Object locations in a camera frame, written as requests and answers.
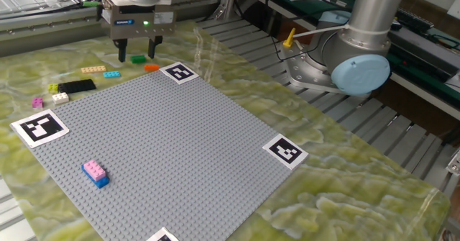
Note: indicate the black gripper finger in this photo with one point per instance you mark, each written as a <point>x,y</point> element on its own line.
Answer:
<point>122,50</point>
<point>154,45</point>

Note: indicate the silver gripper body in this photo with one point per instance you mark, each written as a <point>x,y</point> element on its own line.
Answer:
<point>143,21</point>

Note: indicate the orange Lego brick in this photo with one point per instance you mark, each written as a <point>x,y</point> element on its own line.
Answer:
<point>151,67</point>

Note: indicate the cyan Lego plate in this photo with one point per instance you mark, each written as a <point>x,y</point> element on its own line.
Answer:
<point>111,74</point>

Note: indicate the tan Lego plate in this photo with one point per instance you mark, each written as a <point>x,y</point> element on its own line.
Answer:
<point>93,69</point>

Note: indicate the black Lego plate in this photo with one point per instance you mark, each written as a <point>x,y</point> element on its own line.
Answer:
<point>76,86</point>

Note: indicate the white Lego brick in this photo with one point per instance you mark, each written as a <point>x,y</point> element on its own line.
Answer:
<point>60,98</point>

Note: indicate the lime green Lego brick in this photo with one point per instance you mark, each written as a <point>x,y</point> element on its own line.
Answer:
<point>53,88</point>

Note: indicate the magenta Lego brick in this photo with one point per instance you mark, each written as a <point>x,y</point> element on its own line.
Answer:
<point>37,103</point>

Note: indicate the grey Lego baseplate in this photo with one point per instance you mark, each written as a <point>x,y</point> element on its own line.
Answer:
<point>172,144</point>

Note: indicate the pink Lego brick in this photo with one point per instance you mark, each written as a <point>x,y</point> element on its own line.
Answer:
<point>94,169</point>

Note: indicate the blue Lego brick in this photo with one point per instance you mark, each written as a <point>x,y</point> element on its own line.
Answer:
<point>101,182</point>

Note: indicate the black white fiducial marker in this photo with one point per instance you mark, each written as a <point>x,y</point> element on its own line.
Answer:
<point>39,127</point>
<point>179,72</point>
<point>285,151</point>
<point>162,236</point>

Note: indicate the yellow plastic tool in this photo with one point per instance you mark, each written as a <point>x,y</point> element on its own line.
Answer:
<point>289,39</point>

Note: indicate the green topped bench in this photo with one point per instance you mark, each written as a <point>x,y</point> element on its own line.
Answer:
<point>287,9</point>

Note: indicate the metal robot mounting plate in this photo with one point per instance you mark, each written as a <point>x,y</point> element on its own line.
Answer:
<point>302,75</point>

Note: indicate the black electronics box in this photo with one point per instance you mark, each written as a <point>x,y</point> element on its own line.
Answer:
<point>427,46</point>

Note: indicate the aluminium upright post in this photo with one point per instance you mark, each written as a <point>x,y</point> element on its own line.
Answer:
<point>228,0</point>

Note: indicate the metal corner bracket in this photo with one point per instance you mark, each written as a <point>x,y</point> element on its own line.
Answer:
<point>454,163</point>

